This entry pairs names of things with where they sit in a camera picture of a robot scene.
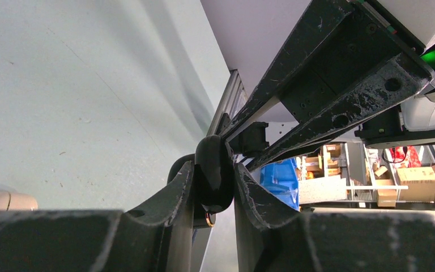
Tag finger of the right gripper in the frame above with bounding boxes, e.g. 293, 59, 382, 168
246, 53, 435, 171
220, 1, 354, 139

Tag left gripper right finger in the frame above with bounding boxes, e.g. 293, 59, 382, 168
234, 164, 435, 271

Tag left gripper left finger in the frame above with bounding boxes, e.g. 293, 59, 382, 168
0, 161, 194, 271

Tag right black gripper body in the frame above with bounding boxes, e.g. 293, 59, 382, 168
280, 1, 424, 122

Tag beige earbud charging case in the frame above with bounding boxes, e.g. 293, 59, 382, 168
0, 192, 39, 211

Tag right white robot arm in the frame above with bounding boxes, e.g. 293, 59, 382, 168
221, 1, 435, 171

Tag blue plastic storage bin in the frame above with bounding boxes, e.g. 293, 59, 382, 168
259, 158, 299, 210

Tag cardboard box right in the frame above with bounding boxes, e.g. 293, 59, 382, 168
396, 165, 435, 203

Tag cardboard box small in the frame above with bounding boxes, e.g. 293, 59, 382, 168
376, 179, 398, 207

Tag right aluminium frame post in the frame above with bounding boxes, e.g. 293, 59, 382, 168
207, 69, 248, 136

